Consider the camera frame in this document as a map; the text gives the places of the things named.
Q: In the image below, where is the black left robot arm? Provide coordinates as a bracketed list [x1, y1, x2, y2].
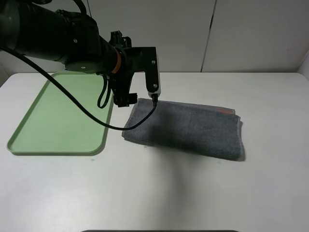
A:
[0, 0, 160, 108]

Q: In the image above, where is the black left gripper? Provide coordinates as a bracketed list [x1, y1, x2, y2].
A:
[107, 30, 157, 107]

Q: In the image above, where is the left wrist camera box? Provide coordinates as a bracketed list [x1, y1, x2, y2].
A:
[144, 54, 161, 98]

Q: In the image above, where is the light green plastic tray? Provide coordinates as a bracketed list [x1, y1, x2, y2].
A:
[7, 72, 112, 156]

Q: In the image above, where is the grey towel with orange stripes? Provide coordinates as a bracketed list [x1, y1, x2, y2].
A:
[122, 101, 245, 161]

